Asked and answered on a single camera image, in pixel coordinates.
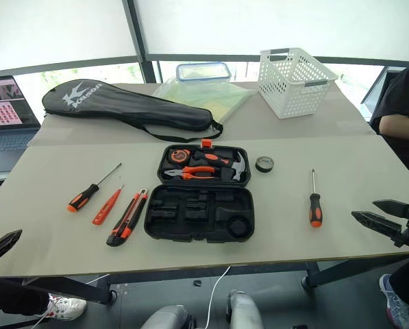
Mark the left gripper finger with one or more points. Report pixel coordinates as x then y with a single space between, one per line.
3 243

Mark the Phillips screwdriver with short shaft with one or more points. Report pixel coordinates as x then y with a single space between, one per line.
315 209

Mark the long slim shaft screwdriver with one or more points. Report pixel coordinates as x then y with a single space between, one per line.
82 198

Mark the orange voltage tester pen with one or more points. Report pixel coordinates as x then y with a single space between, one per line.
105 209

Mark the orange black utility knife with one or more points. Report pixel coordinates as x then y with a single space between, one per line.
127 219

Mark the black electrical tape roll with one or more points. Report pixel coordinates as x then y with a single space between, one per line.
260 166

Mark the black tool case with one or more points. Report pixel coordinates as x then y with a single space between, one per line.
197 219

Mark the bare forearm of person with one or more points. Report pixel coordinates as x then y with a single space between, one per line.
401 128

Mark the white sneaker with red laces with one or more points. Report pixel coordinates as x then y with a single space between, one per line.
67 306

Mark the white blue sneaker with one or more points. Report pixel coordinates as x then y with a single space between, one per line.
394 305

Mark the person in black shirt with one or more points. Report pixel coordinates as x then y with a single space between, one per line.
406 96

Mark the open laptop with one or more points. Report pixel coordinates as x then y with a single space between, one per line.
5 113

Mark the white perforated plastic basket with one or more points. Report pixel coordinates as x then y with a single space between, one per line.
293 92

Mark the silver rounded robot part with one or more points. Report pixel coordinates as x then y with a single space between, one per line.
166 318
245 312

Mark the black racket bag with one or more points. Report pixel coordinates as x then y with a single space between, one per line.
122 106

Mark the claw hammer with black grip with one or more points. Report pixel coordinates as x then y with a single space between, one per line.
211 158

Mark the silver pliers jaws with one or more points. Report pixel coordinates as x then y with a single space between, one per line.
197 172

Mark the orange black tape measure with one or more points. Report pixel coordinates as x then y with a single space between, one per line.
179 156

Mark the clear plastic bag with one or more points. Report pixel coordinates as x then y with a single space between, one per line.
218 97

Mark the clear container with blue lid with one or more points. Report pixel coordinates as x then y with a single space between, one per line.
204 72

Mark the black table leg frame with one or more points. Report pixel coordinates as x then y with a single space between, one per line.
70 289
344 270

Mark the black window frame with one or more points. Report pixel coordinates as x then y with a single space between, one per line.
140 44

